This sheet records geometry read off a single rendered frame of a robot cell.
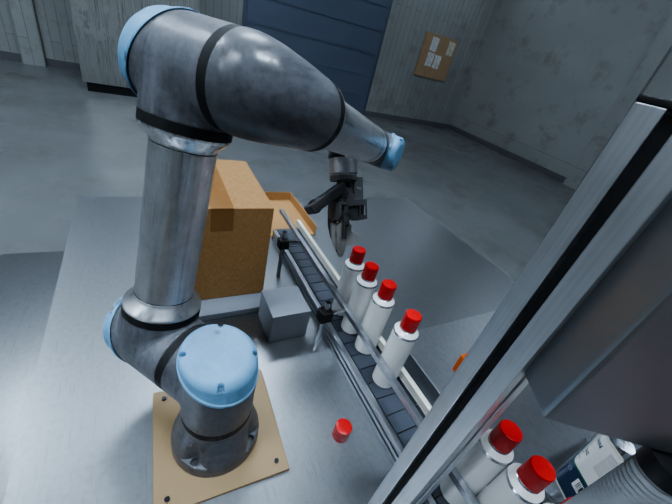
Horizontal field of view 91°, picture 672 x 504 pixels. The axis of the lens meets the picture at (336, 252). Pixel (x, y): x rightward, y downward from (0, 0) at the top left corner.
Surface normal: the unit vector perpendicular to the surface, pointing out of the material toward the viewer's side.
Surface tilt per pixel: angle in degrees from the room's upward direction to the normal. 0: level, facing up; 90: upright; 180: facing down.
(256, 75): 68
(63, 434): 0
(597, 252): 90
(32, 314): 0
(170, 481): 0
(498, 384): 90
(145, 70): 81
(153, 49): 73
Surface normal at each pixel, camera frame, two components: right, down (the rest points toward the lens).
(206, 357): 0.33, -0.75
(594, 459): -0.97, -0.18
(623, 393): -0.15, 0.51
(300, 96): 0.59, 0.32
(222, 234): 0.42, 0.58
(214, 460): 0.25, 0.30
